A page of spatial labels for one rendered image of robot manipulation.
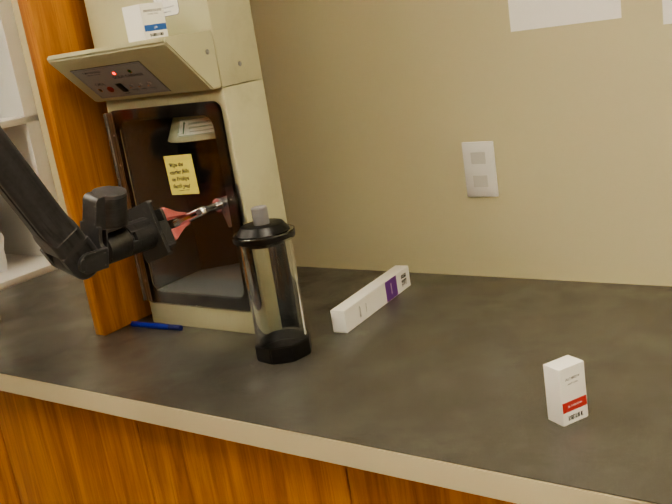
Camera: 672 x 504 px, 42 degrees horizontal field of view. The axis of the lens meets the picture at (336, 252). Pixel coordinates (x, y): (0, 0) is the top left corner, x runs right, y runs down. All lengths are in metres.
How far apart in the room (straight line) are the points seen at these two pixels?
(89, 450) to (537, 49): 1.13
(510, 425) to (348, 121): 0.95
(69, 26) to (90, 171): 0.29
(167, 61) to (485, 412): 0.78
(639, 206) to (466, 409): 0.61
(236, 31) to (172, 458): 0.76
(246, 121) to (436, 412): 0.66
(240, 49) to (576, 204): 0.70
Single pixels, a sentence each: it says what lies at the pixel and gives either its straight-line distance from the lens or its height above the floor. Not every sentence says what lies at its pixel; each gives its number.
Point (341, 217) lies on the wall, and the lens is 2.03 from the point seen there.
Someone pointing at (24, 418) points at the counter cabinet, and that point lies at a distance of 1.88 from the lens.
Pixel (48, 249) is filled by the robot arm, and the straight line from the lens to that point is 1.45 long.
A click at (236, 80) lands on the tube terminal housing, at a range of 1.61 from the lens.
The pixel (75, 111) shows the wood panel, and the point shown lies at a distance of 1.83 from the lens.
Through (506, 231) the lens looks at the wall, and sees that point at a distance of 1.82.
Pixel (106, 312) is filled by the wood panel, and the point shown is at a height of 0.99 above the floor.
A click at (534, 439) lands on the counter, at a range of 1.18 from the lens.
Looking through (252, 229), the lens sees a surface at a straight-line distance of 1.47.
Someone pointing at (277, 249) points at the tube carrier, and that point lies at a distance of 1.47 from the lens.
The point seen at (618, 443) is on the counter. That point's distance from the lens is 1.16.
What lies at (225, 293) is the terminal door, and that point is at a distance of 1.69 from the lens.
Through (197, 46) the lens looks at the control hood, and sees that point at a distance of 1.55.
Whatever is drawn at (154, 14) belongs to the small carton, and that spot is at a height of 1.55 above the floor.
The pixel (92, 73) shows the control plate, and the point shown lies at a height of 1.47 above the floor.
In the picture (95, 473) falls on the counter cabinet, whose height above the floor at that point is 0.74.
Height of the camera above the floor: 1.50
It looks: 15 degrees down
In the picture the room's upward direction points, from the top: 9 degrees counter-clockwise
